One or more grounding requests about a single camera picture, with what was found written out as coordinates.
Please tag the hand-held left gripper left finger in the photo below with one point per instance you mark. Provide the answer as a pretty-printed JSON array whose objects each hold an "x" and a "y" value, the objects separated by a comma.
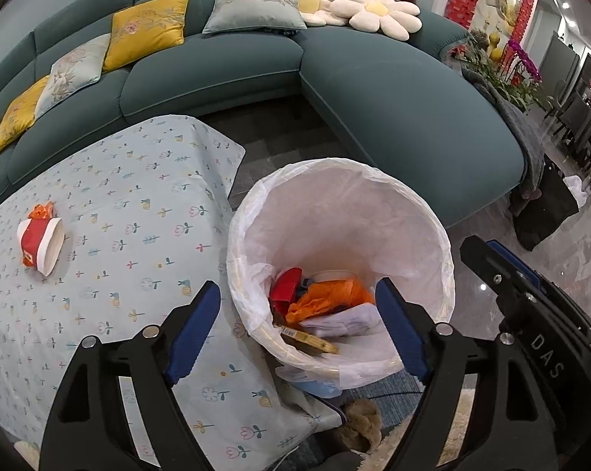
[{"x": 197, "y": 333}]

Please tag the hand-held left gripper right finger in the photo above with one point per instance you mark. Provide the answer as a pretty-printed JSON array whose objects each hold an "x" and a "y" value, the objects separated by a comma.
[{"x": 398, "y": 324}]

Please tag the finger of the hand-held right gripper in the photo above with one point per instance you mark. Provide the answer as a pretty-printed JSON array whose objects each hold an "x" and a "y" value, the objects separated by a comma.
[
  {"x": 484, "y": 267},
  {"x": 518, "y": 265}
]

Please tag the white paper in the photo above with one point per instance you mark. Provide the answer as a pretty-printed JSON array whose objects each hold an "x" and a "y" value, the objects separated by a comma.
[{"x": 347, "y": 324}]

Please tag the cream round trash bin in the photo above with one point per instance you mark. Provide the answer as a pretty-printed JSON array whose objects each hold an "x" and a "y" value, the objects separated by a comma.
[{"x": 256, "y": 328}]

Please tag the orange plastic bag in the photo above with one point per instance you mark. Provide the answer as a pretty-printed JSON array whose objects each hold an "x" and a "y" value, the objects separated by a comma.
[{"x": 329, "y": 299}]

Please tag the black and gold box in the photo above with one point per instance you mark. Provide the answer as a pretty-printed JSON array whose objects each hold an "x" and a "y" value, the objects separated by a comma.
[{"x": 310, "y": 341}]

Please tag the red packet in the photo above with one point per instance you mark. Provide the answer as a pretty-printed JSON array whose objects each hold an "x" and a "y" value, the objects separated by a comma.
[{"x": 285, "y": 287}]

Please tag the white lined trash bin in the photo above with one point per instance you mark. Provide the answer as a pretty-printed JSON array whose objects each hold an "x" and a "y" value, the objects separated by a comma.
[{"x": 334, "y": 216}]

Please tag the red paper cup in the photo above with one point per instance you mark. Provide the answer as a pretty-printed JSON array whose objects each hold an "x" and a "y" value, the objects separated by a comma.
[{"x": 40, "y": 243}]

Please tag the black bag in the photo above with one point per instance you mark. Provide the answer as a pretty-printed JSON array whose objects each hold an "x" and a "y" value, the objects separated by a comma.
[{"x": 545, "y": 206}]

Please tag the white plastic bag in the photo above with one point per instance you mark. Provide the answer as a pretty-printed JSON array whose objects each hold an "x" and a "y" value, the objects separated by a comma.
[{"x": 577, "y": 191}]

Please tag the brown furry slipper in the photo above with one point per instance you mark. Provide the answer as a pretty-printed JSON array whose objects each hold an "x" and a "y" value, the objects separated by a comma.
[{"x": 359, "y": 424}]

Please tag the cream fluffy rug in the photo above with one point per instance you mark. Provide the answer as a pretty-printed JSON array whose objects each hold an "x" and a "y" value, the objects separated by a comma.
[{"x": 452, "y": 431}]

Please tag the grey blanket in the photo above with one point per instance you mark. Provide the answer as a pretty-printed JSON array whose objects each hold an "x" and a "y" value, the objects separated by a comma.
[{"x": 516, "y": 132}]

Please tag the floral light blue tablecloth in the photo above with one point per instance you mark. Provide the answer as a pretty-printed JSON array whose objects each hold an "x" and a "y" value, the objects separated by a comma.
[{"x": 104, "y": 196}]

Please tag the dark green curved sofa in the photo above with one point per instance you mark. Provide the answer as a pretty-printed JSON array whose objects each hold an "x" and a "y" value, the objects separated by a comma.
[{"x": 374, "y": 108}]

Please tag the potted flower plants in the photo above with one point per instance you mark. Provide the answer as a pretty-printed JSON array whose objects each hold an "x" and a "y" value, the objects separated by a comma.
[{"x": 513, "y": 68}]

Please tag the cream fluffy cushion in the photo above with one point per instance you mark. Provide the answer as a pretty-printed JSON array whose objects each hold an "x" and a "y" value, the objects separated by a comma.
[{"x": 28, "y": 450}]

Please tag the yellow embroidered cushion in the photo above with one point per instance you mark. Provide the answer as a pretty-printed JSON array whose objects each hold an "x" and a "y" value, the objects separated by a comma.
[
  {"x": 148, "y": 27},
  {"x": 13, "y": 115}
]

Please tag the grey embroidered cushion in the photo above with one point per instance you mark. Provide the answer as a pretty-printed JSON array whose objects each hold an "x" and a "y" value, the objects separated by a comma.
[
  {"x": 253, "y": 10},
  {"x": 74, "y": 71}
]

